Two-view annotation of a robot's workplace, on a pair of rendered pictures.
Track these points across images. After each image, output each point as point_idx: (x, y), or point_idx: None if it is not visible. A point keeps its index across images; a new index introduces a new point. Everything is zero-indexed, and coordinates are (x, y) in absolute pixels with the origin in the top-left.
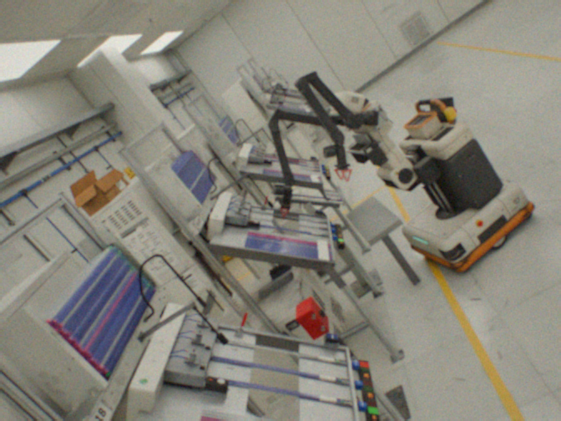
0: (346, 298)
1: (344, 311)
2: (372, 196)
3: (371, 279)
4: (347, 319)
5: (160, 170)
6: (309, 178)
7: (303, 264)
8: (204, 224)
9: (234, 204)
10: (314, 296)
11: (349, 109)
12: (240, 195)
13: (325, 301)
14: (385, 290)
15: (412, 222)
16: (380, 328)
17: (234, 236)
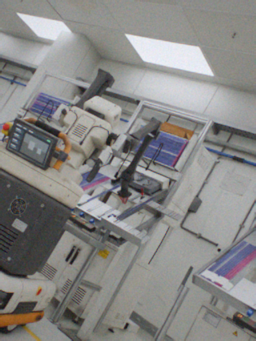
0: (91, 339)
1: (79, 328)
2: (88, 236)
3: (61, 302)
4: (68, 319)
5: (141, 121)
6: (217, 272)
7: None
8: None
9: (146, 178)
10: (75, 248)
11: (77, 102)
12: (151, 178)
13: (75, 270)
14: (47, 319)
15: (41, 276)
16: None
17: (110, 173)
